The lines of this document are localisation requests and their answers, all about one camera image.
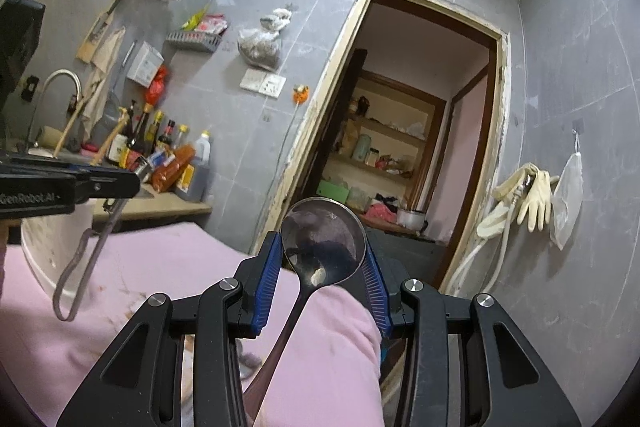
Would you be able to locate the wooden door frame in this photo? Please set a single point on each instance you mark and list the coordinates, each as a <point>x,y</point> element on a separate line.
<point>493,130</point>

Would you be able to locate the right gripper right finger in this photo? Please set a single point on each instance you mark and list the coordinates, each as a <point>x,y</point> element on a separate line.
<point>464,357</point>

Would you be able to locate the wooden shelf unit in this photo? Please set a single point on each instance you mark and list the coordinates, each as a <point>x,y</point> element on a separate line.
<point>384,142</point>

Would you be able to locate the red plastic bag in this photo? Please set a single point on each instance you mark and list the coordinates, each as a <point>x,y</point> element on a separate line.
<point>156,89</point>

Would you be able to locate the hanging beige towel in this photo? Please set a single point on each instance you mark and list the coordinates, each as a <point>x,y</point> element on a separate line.
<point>102,64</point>

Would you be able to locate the wall switch socket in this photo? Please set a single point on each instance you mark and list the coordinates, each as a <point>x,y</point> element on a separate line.
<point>261,82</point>

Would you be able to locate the wooden cutting board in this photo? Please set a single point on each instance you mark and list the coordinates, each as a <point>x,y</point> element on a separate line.
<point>96,33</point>

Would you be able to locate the dark soy sauce bottle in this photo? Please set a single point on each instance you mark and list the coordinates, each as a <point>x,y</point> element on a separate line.
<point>121,138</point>

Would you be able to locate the dark grey cabinet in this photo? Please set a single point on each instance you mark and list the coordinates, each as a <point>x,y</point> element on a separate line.
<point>420,257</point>

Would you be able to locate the orange wall hook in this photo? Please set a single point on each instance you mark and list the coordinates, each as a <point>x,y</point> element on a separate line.
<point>300,94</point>

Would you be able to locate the white wall box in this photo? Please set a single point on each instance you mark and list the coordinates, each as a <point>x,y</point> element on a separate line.
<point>145,65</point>

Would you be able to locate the grey wall spice rack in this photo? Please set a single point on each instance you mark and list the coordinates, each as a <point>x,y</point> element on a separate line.
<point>192,40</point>

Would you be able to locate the large oil jug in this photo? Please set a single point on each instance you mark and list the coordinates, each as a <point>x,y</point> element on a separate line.
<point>192,183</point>

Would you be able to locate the pink floral cloth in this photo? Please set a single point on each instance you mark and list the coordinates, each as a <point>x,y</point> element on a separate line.
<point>327,375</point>

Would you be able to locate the wooden chopstick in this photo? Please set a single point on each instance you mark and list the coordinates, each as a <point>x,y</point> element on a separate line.
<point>121,123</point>
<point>76,130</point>

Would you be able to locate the white rubber gloves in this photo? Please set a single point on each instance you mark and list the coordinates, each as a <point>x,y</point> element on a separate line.
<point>525,197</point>

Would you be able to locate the brown sauce bottle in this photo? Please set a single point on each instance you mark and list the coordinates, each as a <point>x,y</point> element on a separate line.
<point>136,143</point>

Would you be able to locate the hanging plastic bag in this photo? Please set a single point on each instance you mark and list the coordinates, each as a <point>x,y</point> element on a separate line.
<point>261,47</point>

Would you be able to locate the orange snack bag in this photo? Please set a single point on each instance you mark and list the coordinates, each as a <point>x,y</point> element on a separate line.
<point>165,176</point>

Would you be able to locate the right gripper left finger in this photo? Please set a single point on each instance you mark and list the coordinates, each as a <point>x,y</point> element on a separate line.
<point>137,380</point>

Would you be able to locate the hanging mesh bag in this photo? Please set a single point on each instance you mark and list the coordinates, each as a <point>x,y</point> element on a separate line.
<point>567,197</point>

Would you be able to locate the chrome faucet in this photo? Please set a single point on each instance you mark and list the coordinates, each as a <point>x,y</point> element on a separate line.
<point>50,98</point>

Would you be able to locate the white plastic utensil basket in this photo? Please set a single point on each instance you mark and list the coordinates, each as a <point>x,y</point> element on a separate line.
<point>50,242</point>

